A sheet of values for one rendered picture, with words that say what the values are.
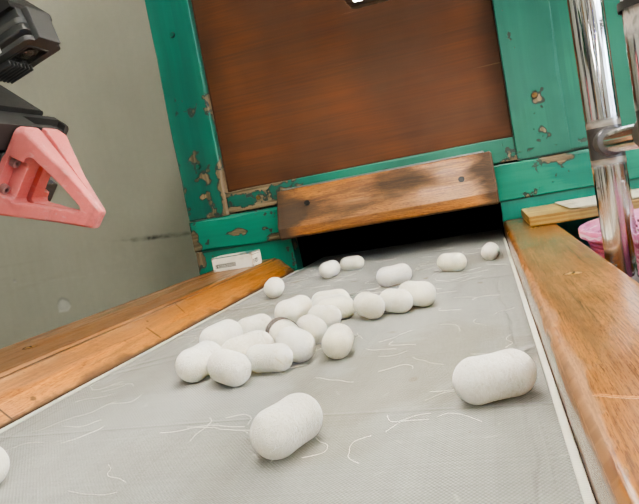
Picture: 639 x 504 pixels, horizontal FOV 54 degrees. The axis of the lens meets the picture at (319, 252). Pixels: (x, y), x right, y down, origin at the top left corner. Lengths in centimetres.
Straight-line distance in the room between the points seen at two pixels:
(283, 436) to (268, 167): 73
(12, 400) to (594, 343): 33
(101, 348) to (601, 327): 36
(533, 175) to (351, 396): 62
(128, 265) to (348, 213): 120
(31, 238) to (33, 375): 168
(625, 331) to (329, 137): 70
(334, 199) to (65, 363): 49
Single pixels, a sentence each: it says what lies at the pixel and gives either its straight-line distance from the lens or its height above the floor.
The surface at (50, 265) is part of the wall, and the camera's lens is 210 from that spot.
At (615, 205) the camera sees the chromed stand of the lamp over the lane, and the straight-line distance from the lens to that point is 48.
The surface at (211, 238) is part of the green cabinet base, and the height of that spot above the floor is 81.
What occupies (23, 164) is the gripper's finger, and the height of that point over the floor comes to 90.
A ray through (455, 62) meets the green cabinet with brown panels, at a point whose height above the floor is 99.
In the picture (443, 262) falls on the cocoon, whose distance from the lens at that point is 65.
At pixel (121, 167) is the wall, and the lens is 195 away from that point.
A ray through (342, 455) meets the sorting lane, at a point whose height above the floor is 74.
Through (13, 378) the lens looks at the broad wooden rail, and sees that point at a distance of 45.
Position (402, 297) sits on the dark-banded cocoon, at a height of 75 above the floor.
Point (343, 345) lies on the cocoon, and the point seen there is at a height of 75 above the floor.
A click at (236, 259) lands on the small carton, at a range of 86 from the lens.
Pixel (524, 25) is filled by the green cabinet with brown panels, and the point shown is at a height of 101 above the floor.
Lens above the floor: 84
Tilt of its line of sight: 5 degrees down
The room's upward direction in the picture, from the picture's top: 10 degrees counter-clockwise
